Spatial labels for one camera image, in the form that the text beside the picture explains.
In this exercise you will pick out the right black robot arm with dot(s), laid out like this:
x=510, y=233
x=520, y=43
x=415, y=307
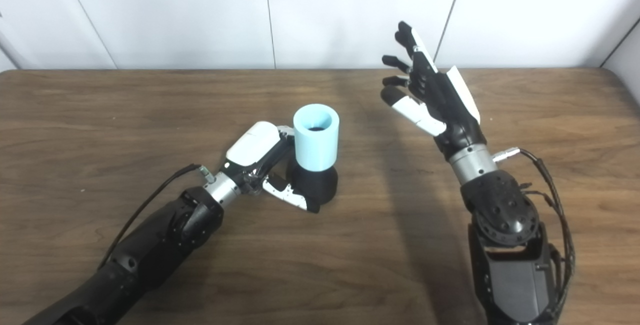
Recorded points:
x=505, y=225

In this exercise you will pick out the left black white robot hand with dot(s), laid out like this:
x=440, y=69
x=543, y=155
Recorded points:
x=252, y=142

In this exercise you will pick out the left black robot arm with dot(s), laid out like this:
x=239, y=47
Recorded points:
x=150, y=250

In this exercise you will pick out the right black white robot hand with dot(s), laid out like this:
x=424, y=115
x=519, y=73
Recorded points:
x=450, y=110

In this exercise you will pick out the black flared nozzle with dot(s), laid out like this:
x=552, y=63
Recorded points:
x=317, y=187

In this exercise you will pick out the light blue cylinder cup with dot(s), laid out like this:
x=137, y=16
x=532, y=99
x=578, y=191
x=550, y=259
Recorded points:
x=315, y=150

